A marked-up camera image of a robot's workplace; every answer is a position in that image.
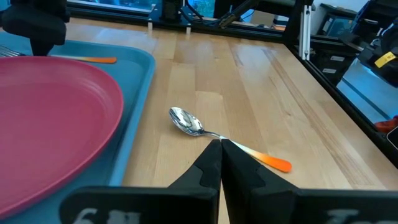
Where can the silver aluminium post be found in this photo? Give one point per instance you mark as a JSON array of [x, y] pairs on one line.
[[305, 31]]

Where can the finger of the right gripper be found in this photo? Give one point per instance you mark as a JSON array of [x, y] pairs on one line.
[[42, 47]]

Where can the black storage case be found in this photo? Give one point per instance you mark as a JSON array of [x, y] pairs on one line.
[[337, 23]]

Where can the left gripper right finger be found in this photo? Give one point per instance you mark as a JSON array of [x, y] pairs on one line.
[[252, 193]]

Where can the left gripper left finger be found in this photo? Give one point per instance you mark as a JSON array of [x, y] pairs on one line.
[[208, 168]]

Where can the red object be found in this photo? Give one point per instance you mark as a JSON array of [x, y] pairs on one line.
[[387, 124]]

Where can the pink plastic plate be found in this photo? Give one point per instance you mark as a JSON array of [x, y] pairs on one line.
[[53, 124]]

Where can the black device with yellow label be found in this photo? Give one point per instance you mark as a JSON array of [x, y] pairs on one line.
[[384, 59]]

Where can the blue plastic tray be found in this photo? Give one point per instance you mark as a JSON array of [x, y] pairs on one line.
[[136, 81]]

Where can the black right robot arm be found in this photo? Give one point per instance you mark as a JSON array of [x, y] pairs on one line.
[[171, 9]]

